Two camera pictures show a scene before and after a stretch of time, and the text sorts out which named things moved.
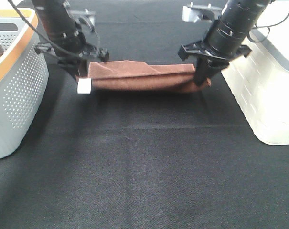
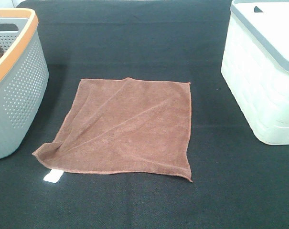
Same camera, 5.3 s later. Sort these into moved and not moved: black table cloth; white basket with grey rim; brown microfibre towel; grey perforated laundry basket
Moved: brown microfibre towel
Not moved: black table cloth; grey perforated laundry basket; white basket with grey rim
